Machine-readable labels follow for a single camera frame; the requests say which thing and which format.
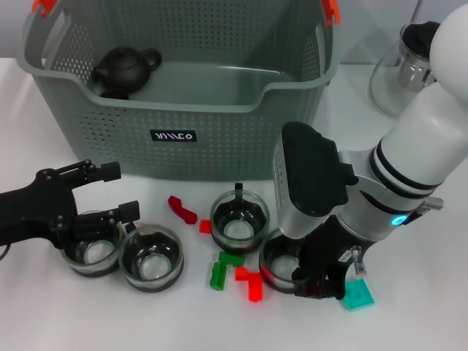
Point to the grey perforated storage basket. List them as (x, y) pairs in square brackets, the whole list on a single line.
[(219, 146)]

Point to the green toy brick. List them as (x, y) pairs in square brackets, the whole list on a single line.
[(232, 258), (218, 278)]

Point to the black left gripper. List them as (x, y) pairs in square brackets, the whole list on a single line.
[(36, 212)]

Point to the metal right wrist connector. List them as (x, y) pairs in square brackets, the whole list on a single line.
[(433, 203)]

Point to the glass teacup black base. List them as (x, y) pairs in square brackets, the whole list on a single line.
[(151, 270), (91, 256), (237, 230), (281, 267)]

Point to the dark red bent brick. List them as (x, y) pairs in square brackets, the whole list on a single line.
[(179, 208)]

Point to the long red toy brick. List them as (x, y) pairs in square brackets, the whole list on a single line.
[(256, 289)]

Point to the teal square toy plate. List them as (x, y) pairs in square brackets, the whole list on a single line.
[(360, 296)]

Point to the black clay teapot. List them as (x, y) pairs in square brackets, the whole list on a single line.
[(124, 69)]

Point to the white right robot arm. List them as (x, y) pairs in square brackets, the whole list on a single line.
[(420, 146)]

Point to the orange basket latch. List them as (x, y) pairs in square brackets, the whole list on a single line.
[(44, 5), (332, 11)]

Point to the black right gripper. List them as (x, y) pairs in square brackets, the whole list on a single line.
[(325, 248)]

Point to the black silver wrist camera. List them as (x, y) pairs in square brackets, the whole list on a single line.
[(311, 172)]

